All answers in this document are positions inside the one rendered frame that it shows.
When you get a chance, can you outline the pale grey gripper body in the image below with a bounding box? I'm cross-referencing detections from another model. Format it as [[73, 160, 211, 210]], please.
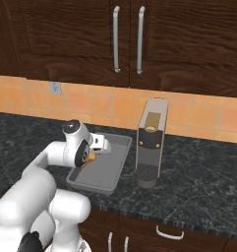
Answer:
[[97, 133, 113, 155]]

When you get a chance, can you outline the grey rectangular tray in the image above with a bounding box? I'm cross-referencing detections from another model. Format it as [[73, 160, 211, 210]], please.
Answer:
[[65, 132, 134, 196]]

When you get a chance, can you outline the grey coffee machine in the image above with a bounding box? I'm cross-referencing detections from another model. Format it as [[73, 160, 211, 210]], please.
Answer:
[[135, 97, 170, 190]]

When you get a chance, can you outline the dark wood base cupboard door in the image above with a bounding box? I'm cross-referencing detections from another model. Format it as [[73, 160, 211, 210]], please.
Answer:
[[78, 207, 121, 252], [119, 215, 157, 252]]

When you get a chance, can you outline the dark wood drawer front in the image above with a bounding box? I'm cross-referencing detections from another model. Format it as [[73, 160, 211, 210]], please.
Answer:
[[148, 219, 230, 252]]

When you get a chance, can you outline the grey wall socket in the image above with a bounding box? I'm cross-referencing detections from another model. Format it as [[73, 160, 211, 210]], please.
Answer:
[[48, 81, 63, 96]]

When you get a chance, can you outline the silver base cupboard handle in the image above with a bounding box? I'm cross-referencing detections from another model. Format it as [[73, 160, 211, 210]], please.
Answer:
[[123, 235, 131, 252], [106, 231, 114, 252]]

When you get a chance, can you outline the silver wall cupboard handle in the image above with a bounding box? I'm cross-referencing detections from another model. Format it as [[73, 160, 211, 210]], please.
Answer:
[[136, 5, 147, 76], [112, 5, 122, 74]]

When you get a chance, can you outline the silver drawer handle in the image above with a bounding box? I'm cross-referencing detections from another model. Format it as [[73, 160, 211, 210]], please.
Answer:
[[155, 224, 186, 241]]

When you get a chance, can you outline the dark wood wall cupboard door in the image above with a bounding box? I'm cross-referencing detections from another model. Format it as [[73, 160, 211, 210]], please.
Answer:
[[0, 0, 131, 89], [129, 0, 237, 99]]

